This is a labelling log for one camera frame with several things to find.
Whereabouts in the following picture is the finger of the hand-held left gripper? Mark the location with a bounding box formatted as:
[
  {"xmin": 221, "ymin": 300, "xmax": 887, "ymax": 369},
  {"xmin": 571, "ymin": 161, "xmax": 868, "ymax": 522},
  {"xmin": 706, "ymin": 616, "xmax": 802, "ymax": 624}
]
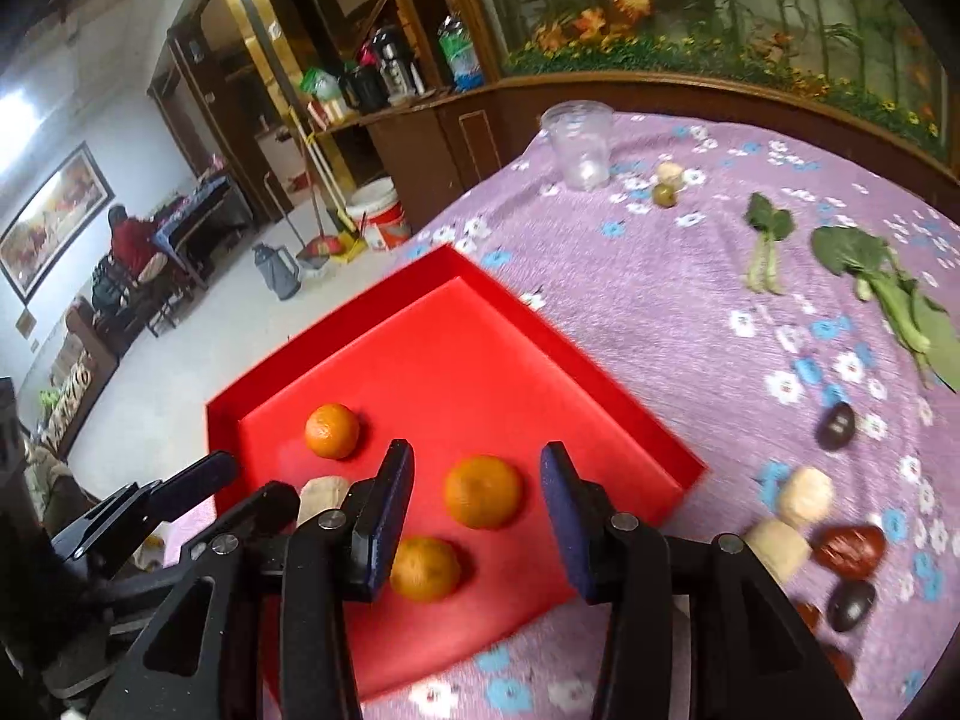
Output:
[{"xmin": 51, "ymin": 453, "xmax": 240, "ymax": 562}]

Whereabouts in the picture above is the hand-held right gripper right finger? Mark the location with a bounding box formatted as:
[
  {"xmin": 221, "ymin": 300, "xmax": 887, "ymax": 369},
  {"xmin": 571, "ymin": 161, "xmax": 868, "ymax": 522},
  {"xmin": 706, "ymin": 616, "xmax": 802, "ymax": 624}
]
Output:
[{"xmin": 539, "ymin": 440, "xmax": 863, "ymax": 720}]

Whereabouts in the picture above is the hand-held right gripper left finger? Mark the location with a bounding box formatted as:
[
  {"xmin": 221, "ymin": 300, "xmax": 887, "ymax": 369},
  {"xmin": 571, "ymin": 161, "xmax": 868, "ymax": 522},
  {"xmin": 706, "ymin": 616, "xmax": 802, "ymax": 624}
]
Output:
[{"xmin": 90, "ymin": 439, "xmax": 416, "ymax": 720}]

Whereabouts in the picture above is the orange tangerine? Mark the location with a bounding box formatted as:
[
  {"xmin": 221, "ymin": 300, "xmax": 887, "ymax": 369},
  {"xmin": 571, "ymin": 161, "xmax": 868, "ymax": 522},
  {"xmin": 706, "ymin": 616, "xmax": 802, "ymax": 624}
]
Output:
[
  {"xmin": 388, "ymin": 536, "xmax": 462, "ymax": 602},
  {"xmin": 444, "ymin": 455, "xmax": 524, "ymax": 530},
  {"xmin": 304, "ymin": 403, "xmax": 361, "ymax": 460}
]

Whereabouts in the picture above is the red plastic tray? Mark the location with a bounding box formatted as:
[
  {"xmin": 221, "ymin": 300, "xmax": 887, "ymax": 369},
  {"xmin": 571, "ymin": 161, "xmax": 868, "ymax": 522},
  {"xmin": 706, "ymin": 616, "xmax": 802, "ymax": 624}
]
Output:
[{"xmin": 205, "ymin": 244, "xmax": 710, "ymax": 702}]

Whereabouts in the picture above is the purple floral tablecloth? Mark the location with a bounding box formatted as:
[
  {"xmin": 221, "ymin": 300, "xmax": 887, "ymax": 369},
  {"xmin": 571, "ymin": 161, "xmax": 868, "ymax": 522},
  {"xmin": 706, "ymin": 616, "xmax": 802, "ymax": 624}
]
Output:
[{"xmin": 150, "ymin": 109, "xmax": 960, "ymax": 720}]

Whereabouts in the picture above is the grey kettle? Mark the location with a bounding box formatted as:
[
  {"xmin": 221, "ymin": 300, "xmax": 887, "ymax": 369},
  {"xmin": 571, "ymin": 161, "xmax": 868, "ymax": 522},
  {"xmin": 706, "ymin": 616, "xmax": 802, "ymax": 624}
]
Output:
[{"xmin": 252, "ymin": 242, "xmax": 302, "ymax": 302}]

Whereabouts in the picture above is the red dustpan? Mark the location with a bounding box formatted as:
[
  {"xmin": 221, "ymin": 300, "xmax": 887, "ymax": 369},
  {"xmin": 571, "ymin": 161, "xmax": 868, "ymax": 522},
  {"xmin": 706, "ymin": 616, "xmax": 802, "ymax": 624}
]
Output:
[{"xmin": 262, "ymin": 172, "xmax": 342, "ymax": 271}]

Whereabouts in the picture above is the dark table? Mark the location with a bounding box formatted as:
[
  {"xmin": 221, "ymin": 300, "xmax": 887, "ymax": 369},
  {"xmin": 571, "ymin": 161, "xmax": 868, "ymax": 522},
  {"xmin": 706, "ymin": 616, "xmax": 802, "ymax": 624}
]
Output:
[{"xmin": 150, "ymin": 172, "xmax": 252, "ymax": 286}]

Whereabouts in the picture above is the large red jujube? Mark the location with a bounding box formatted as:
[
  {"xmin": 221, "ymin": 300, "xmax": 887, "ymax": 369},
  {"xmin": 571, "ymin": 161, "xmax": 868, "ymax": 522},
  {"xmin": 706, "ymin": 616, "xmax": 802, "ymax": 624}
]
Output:
[{"xmin": 814, "ymin": 523, "xmax": 886, "ymax": 580}]

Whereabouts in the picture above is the dark purple plum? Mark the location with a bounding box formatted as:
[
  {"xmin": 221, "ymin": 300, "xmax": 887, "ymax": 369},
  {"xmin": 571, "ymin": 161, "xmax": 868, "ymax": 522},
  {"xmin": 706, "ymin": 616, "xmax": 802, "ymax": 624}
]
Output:
[
  {"xmin": 825, "ymin": 580, "xmax": 878, "ymax": 632},
  {"xmin": 816, "ymin": 401, "xmax": 857, "ymax": 452}
]

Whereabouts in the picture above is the white plastic bucket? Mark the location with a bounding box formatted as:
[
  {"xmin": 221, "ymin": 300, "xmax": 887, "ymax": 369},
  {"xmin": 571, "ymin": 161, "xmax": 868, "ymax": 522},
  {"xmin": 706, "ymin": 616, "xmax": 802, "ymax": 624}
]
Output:
[{"xmin": 346, "ymin": 178, "xmax": 413, "ymax": 252}]

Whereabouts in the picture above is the small bok choy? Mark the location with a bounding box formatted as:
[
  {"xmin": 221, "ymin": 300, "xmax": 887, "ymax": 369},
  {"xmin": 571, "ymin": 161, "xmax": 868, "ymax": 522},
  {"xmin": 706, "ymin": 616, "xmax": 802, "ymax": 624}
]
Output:
[{"xmin": 742, "ymin": 192, "xmax": 796, "ymax": 296}]

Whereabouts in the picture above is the clear plastic cup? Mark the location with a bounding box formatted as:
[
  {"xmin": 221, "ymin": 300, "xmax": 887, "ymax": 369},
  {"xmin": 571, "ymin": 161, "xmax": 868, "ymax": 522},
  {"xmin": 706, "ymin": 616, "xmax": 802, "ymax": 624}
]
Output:
[{"xmin": 540, "ymin": 100, "xmax": 614, "ymax": 192}]

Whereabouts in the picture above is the wooden cabinet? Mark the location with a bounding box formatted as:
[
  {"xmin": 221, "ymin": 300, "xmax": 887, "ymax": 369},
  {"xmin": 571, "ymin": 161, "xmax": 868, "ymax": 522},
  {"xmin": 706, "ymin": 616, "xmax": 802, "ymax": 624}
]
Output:
[{"xmin": 311, "ymin": 71, "xmax": 960, "ymax": 241}]

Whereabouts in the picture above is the large bok choy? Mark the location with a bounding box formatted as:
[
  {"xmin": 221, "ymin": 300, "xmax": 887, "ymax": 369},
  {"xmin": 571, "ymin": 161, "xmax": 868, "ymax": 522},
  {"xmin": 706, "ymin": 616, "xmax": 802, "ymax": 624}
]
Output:
[{"xmin": 810, "ymin": 225, "xmax": 960, "ymax": 395}]

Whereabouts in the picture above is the green bag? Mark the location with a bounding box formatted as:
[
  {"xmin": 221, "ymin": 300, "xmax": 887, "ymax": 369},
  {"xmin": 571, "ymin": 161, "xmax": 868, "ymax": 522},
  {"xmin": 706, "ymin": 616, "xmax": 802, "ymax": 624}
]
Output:
[{"xmin": 300, "ymin": 66, "xmax": 357, "ymax": 125}]

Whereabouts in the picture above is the black thermos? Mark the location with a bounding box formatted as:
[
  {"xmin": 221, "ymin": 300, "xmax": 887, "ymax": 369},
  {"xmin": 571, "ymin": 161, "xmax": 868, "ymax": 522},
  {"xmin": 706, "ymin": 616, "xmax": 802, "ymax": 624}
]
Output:
[{"xmin": 371, "ymin": 25, "xmax": 427, "ymax": 106}]

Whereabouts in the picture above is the clear water bottle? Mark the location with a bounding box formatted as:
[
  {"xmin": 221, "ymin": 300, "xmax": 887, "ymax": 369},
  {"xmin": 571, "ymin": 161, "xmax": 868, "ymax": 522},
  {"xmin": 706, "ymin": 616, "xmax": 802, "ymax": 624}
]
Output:
[{"xmin": 437, "ymin": 11, "xmax": 483, "ymax": 93}]

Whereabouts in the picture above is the aquarium with plants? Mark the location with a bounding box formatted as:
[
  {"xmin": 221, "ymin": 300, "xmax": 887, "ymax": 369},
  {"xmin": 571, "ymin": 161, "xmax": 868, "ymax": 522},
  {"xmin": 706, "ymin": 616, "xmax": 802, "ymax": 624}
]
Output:
[{"xmin": 457, "ymin": 0, "xmax": 950, "ymax": 162}]

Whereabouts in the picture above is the broom with white handle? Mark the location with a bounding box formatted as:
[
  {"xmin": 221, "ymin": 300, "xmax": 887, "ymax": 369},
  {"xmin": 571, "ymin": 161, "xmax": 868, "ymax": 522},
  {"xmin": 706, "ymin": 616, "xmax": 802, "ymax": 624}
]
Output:
[{"xmin": 289, "ymin": 109, "xmax": 368, "ymax": 263}]

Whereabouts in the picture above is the framed wall painting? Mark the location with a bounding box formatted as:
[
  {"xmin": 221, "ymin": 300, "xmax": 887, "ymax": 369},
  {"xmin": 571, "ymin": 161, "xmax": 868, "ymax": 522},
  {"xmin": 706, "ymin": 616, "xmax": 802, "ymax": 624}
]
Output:
[{"xmin": 0, "ymin": 142, "xmax": 115, "ymax": 307}]

